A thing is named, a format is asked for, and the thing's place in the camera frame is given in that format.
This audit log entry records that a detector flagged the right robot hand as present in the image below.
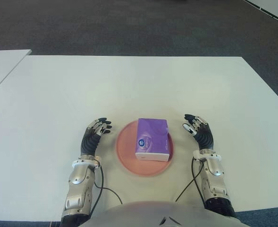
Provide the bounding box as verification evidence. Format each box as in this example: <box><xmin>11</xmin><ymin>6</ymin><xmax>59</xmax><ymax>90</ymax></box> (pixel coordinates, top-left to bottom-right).
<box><xmin>182</xmin><ymin>113</ymin><xmax>215</xmax><ymax>151</ymax></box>

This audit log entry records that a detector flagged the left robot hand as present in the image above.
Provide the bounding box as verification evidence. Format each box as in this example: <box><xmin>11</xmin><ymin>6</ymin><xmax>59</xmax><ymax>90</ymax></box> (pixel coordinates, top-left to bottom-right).
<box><xmin>80</xmin><ymin>117</ymin><xmax>113</xmax><ymax>157</ymax></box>

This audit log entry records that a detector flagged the purple tissue paper pack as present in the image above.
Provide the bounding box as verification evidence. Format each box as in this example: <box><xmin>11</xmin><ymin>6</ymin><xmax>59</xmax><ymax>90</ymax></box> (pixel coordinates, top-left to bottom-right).
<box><xmin>135</xmin><ymin>118</ymin><xmax>170</xmax><ymax>162</ymax></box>

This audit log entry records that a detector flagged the pink round plate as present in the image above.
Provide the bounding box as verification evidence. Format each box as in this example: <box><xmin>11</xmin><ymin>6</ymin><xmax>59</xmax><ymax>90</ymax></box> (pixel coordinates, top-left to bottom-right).
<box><xmin>116</xmin><ymin>120</ymin><xmax>175</xmax><ymax>177</ymax></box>

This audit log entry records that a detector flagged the grey robot torso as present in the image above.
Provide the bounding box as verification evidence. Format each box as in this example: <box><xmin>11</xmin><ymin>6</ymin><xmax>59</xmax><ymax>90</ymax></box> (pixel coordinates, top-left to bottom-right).
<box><xmin>78</xmin><ymin>201</ymin><xmax>251</xmax><ymax>227</ymax></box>

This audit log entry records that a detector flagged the adjacent white table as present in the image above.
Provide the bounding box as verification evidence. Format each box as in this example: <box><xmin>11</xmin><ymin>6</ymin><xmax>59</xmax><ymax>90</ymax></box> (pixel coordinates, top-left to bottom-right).
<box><xmin>0</xmin><ymin>49</ymin><xmax>32</xmax><ymax>99</ymax></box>

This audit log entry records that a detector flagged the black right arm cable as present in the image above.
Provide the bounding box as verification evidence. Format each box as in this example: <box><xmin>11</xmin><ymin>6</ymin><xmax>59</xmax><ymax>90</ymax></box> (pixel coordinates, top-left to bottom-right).
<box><xmin>175</xmin><ymin>157</ymin><xmax>207</xmax><ymax>204</ymax></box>

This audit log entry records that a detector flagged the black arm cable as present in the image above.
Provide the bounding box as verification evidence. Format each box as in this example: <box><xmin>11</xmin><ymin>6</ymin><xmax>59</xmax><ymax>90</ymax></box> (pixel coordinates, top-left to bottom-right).
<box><xmin>175</xmin><ymin>157</ymin><xmax>207</xmax><ymax>204</ymax></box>
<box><xmin>89</xmin><ymin>165</ymin><xmax>123</xmax><ymax>211</ymax></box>

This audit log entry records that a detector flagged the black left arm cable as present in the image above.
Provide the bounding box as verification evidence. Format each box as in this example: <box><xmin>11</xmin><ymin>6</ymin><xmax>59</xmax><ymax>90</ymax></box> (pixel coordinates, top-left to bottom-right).
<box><xmin>89</xmin><ymin>165</ymin><xmax>123</xmax><ymax>211</ymax></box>

